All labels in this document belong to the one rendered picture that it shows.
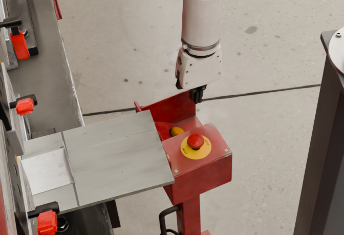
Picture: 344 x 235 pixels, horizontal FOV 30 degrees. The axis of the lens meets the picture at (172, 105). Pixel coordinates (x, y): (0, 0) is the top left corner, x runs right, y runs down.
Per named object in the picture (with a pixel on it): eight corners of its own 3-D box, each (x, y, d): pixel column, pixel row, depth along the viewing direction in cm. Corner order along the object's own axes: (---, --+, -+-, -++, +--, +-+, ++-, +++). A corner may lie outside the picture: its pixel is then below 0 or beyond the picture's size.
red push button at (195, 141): (207, 151, 149) (207, 142, 147) (192, 157, 148) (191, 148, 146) (199, 139, 152) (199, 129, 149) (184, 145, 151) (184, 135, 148)
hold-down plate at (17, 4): (39, 54, 159) (36, 45, 156) (17, 59, 158) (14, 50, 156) (23, -18, 178) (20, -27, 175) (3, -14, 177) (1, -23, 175)
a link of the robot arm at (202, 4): (181, 18, 142) (180, 46, 135) (184, -32, 132) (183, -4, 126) (219, 20, 142) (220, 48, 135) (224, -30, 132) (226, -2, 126)
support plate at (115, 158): (174, 183, 118) (174, 180, 117) (33, 221, 114) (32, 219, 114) (149, 112, 130) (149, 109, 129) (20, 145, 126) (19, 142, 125)
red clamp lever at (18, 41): (33, 59, 118) (20, 19, 111) (10, 64, 117) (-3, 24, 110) (31, 52, 119) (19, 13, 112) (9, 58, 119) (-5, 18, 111)
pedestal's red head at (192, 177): (232, 181, 157) (233, 136, 143) (173, 206, 153) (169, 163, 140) (195, 124, 169) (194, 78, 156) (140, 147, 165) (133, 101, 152)
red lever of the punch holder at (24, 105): (33, 101, 89) (35, 92, 98) (3, 108, 88) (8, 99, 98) (37, 113, 89) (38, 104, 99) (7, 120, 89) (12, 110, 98)
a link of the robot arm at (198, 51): (190, 52, 134) (189, 62, 137) (227, 41, 137) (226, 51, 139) (173, 28, 139) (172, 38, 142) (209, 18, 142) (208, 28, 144)
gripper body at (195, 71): (186, 59, 136) (184, 95, 144) (229, 46, 139) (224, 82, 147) (171, 37, 141) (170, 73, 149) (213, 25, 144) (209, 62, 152)
